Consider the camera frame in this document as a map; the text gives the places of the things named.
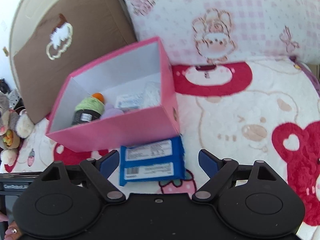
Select clear floss pick box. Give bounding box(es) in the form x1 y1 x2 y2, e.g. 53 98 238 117
141 82 161 109

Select brown embroidered cushion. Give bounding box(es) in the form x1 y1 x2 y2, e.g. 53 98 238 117
14 0 137 123

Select person's hand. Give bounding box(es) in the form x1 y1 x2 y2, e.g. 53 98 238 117
0 213 21 240

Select blue wet wipes pack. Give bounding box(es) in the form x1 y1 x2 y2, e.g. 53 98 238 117
119 135 186 186

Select grey plush bunny toy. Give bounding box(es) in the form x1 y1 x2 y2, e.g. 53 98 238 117
1 92 35 166

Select pink white bunny pillow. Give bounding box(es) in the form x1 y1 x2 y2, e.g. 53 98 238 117
124 0 319 65

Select green yarn ball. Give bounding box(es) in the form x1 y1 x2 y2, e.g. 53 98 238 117
71 96 105 126

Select white tissue packet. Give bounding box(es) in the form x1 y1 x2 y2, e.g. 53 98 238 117
114 93 143 111

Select pink cardboard box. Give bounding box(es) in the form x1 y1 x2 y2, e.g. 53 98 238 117
46 37 180 152

